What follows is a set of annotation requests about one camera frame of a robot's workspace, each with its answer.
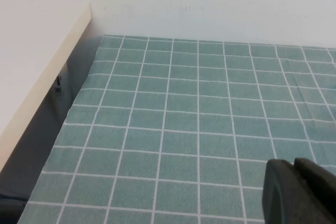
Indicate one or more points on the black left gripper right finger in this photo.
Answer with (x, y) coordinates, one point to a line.
(319, 197)

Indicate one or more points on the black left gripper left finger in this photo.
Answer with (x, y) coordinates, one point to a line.
(279, 195)

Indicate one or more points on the green checked tablecloth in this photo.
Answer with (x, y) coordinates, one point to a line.
(183, 129)

